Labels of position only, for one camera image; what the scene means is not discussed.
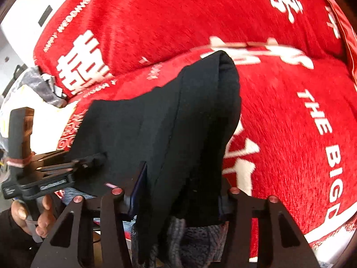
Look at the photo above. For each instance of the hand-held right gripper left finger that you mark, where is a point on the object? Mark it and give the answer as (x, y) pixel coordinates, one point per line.
(140, 184)

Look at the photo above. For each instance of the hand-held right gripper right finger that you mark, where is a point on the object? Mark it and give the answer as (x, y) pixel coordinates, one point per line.
(237, 206)

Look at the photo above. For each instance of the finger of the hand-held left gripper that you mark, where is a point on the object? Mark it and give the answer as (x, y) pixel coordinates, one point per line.
(50, 155)
(89, 160)

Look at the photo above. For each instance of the blue-grey patterned cloth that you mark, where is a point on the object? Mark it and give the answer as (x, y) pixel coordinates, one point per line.
(195, 240)

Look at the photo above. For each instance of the black pants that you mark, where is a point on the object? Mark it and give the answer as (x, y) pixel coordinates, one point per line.
(181, 117)

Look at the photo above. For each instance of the person's left forearm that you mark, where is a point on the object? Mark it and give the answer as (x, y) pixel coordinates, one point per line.
(14, 245)

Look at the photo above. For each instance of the person's left hand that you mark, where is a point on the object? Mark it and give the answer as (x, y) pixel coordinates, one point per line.
(44, 217)

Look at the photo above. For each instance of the grey plastic bag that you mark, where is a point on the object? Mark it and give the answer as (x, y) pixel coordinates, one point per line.
(41, 86)

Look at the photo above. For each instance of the red printed sofa cover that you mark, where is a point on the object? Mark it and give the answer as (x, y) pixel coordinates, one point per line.
(279, 117)

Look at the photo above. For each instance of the white cabinet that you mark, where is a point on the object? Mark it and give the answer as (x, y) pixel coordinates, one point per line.
(28, 11)

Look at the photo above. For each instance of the red printed back cushion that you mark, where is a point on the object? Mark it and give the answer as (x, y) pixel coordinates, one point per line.
(167, 19)

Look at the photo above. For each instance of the red satin embroidered pillow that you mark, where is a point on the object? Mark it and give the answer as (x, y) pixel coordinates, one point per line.
(350, 47)

